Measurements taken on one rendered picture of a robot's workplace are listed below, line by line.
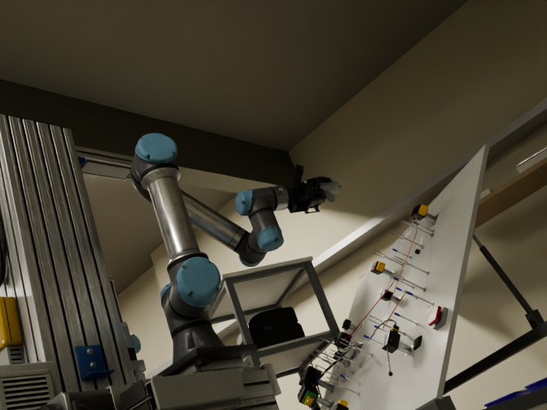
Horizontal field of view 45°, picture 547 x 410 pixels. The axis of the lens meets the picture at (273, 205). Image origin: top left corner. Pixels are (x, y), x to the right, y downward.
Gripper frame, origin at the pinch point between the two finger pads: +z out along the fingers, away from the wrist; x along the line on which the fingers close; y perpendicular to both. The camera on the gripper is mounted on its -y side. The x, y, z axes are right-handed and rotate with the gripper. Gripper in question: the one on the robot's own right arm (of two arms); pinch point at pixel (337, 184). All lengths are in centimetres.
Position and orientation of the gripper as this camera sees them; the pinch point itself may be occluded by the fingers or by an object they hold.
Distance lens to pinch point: 210.9
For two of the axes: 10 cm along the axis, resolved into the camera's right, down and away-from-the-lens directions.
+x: 2.6, -6.3, -7.3
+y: 3.7, 7.6, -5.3
